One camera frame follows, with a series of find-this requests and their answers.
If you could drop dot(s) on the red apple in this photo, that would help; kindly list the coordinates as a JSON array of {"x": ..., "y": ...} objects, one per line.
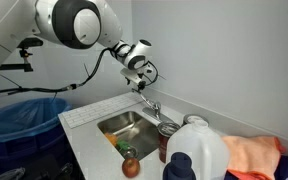
[{"x": 131, "y": 167}]

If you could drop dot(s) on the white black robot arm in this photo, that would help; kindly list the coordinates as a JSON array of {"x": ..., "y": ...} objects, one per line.
[{"x": 76, "y": 24}]

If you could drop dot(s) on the white tile pattern mat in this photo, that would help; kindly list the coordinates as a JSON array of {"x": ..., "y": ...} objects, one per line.
[{"x": 91, "y": 112}]

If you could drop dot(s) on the black camera on stand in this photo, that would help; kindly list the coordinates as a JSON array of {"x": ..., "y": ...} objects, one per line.
[{"x": 23, "y": 50}]

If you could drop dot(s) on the toy carrot orange green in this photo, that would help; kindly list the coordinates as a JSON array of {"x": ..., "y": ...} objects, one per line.
[{"x": 119, "y": 144}]

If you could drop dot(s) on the orange cloth towel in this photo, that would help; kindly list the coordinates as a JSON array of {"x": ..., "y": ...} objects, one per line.
[{"x": 254, "y": 158}]

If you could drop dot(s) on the blue lined trash bin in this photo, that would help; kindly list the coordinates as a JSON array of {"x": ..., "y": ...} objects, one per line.
[{"x": 30, "y": 129}]

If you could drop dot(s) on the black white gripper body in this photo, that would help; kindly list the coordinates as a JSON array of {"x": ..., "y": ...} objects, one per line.
[{"x": 134, "y": 76}]

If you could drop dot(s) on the dark red tumbler cup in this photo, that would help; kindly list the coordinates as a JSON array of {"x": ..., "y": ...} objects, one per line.
[{"x": 165, "y": 131}]

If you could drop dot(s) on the dark blue bottle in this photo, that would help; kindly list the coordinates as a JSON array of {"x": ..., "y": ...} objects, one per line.
[{"x": 179, "y": 168}]

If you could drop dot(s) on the stainless steel sink basin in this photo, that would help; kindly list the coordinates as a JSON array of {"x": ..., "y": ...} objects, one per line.
[{"x": 140, "y": 133}]

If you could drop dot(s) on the translucent plastic gallon jug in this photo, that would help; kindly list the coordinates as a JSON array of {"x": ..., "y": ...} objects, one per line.
[{"x": 207, "y": 151}]

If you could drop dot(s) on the chrome sink faucet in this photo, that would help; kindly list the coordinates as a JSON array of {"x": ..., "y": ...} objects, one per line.
[{"x": 153, "y": 109}]

